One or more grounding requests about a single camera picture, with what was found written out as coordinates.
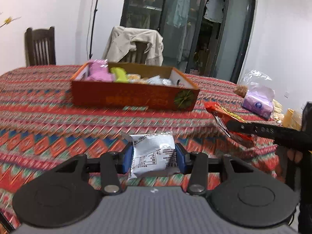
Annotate dark glass sliding door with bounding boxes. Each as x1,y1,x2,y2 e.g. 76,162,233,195
121,0,255,82

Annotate patterned red tablecloth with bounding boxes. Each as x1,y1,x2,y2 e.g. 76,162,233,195
1,66,284,228

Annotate dark wooden chair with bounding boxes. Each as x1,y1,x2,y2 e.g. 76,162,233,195
24,27,56,66

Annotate long green snack bar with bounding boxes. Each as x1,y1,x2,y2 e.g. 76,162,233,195
111,67,128,83

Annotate clear plastic bag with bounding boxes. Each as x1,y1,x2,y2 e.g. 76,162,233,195
234,69,272,97

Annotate orange cardboard snack box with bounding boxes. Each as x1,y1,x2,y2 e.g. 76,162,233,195
70,62,200,111

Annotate red snack packet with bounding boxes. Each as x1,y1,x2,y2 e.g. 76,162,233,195
204,101,254,148

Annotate pink snack pack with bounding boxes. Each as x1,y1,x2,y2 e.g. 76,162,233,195
86,59,115,82

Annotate black floor lamp stand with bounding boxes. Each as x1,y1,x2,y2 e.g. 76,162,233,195
86,0,99,59

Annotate purple tissue pack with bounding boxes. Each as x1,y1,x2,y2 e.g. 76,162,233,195
242,82,275,120

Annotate glass cup with tea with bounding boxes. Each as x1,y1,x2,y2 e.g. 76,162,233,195
282,108,302,131

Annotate silver cracker packet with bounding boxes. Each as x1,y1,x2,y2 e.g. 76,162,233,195
122,132,180,180

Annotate white orange cracker packet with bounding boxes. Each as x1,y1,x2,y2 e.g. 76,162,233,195
127,74,148,84

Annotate yellow flower sprigs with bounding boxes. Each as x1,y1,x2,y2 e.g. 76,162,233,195
0,16,21,28

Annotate chair with beige jacket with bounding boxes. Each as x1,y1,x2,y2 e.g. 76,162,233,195
103,26,164,66

